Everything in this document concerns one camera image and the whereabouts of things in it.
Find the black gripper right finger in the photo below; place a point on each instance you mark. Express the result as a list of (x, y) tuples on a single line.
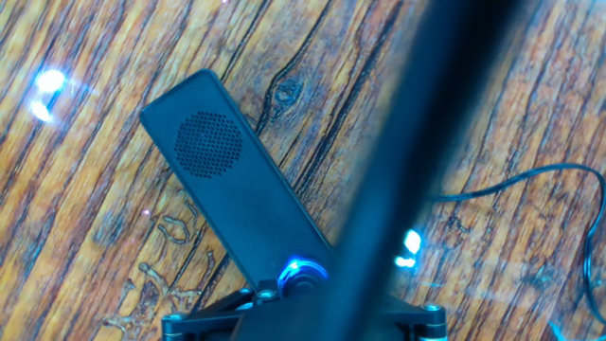
[(426, 322)]

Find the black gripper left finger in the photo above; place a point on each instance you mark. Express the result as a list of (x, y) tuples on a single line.
[(203, 324)]

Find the black speaker bar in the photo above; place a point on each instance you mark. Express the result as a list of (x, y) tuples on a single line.
[(237, 189)]

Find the wood grain table mat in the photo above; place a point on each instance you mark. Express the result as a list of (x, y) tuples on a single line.
[(94, 189)]

